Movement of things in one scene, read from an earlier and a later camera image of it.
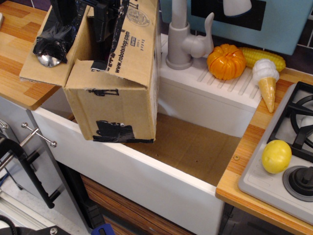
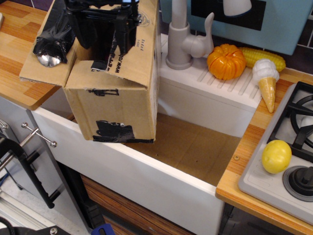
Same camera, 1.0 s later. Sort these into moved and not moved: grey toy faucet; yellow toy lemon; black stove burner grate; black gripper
Moved: black gripper
Not moved: yellow toy lemon; grey toy faucet; black stove burner grate
